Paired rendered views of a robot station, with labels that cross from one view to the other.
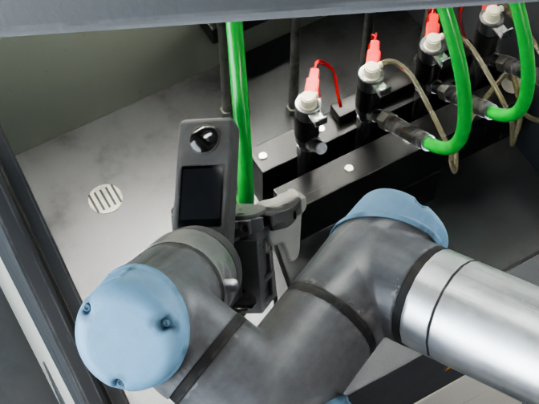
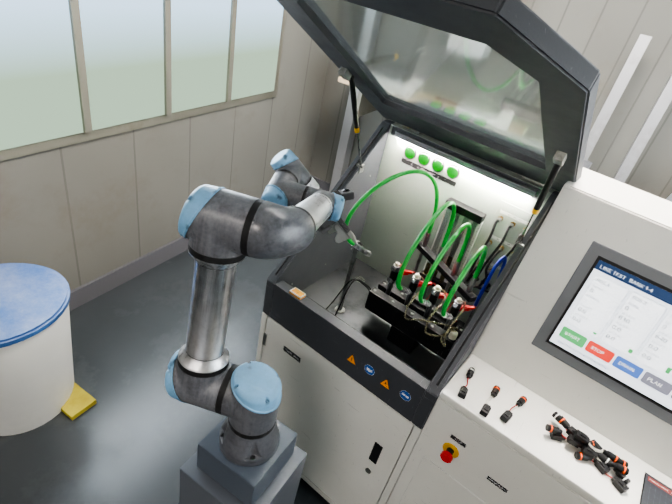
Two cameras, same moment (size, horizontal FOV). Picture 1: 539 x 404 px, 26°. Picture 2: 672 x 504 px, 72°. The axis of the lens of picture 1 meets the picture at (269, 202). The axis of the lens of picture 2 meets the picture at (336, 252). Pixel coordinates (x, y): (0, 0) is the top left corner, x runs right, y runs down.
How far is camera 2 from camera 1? 1.10 m
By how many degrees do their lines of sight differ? 47
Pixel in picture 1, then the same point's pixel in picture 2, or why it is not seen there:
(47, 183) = (357, 268)
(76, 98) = (383, 260)
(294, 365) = (288, 183)
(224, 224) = not seen: hidden behind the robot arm
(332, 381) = (288, 193)
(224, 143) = (346, 192)
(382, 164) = (399, 308)
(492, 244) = not seen: hidden behind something
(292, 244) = (339, 237)
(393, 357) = (338, 324)
